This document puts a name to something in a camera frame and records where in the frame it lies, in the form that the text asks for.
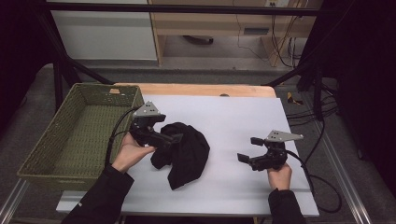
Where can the wooden table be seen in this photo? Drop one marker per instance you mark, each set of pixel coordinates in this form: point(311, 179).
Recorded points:
point(199, 89)

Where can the aluminium rail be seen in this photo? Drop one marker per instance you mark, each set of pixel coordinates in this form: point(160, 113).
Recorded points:
point(342, 174)
point(12, 202)

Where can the person's left hand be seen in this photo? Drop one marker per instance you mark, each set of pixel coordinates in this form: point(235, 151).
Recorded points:
point(130, 154)

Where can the dark chair base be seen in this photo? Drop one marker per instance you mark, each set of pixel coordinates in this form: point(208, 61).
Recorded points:
point(199, 39)

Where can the black metal stand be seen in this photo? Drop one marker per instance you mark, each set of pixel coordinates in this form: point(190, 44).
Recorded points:
point(316, 90)
point(59, 77)

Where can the black cloth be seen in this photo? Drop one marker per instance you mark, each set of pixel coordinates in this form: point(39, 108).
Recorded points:
point(186, 152)

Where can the person's right hand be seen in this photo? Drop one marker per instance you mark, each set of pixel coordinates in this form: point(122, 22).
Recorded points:
point(280, 177)

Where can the white board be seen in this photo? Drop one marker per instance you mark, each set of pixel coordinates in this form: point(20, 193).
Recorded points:
point(236, 118)

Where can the light wooden desk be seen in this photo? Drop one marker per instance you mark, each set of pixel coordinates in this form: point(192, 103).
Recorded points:
point(218, 23)

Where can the black curtain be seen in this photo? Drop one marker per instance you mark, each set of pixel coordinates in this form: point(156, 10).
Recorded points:
point(367, 77)
point(18, 62)

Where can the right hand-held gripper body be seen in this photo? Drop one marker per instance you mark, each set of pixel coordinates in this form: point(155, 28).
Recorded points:
point(274, 154)

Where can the white cabinet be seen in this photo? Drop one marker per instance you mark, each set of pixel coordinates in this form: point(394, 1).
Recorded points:
point(106, 37)

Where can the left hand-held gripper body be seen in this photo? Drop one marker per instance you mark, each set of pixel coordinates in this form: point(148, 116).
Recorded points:
point(146, 130)

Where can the yellow and black tool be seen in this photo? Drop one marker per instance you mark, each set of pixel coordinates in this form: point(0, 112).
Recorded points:
point(292, 99)

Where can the black horizontal frame bar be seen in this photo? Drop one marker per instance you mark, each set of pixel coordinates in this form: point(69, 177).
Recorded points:
point(186, 8)

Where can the green woven basket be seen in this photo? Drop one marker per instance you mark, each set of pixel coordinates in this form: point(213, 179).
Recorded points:
point(74, 140)

